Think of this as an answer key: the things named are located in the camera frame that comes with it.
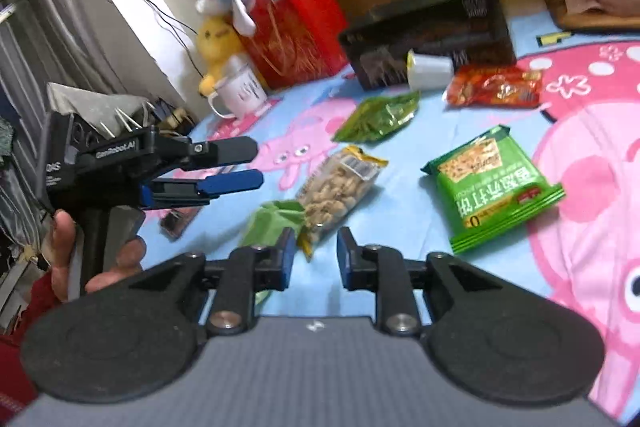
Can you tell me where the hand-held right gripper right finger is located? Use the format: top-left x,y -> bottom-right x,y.
336,227 -> 505,337

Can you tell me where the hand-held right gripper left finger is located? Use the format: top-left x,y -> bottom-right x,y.
129,227 -> 297,337

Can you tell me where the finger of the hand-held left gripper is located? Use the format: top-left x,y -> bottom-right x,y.
165,136 -> 260,171
140,169 -> 265,210

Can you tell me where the small light green packet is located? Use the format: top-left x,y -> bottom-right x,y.
239,200 -> 307,306

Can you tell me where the clear peanut bag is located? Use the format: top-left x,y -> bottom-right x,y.
295,146 -> 390,261

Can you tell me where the green pea snack packet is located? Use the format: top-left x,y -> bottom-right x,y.
332,91 -> 422,144

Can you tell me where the green cracker packet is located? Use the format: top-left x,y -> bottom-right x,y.
421,125 -> 566,255

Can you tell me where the white plastic cup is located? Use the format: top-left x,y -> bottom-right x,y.
406,50 -> 455,91

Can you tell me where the red snack packet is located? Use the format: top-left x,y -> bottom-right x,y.
444,66 -> 544,110

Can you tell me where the dark sheep print box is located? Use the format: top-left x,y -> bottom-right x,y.
338,0 -> 517,90

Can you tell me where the person's left forearm red sleeve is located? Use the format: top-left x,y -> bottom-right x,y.
0,269 -> 67,410

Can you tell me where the person's left hand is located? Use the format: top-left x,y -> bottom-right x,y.
50,211 -> 149,305

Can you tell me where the white enamel mug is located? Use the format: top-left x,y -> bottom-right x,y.
207,57 -> 269,120

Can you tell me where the pink pig printed blanket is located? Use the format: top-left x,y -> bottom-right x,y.
135,7 -> 640,423

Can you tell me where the yellow plush toy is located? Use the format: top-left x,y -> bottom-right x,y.
196,18 -> 247,98

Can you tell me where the grey curtain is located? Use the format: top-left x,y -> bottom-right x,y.
0,0 -> 168,258

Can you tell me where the red gift box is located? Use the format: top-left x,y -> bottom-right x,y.
239,0 -> 349,90

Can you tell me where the yellow and black tag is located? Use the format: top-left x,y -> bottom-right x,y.
536,32 -> 572,48

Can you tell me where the black cable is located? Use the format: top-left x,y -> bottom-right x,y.
75,0 -> 202,75

